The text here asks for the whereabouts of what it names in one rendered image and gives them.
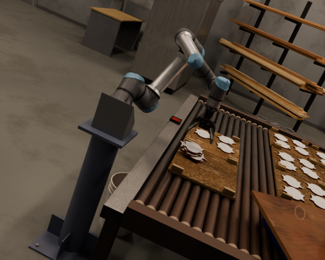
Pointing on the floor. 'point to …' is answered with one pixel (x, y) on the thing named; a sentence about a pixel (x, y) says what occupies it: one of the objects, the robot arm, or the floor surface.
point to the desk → (111, 30)
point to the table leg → (105, 241)
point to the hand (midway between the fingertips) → (197, 138)
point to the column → (82, 201)
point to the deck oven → (154, 63)
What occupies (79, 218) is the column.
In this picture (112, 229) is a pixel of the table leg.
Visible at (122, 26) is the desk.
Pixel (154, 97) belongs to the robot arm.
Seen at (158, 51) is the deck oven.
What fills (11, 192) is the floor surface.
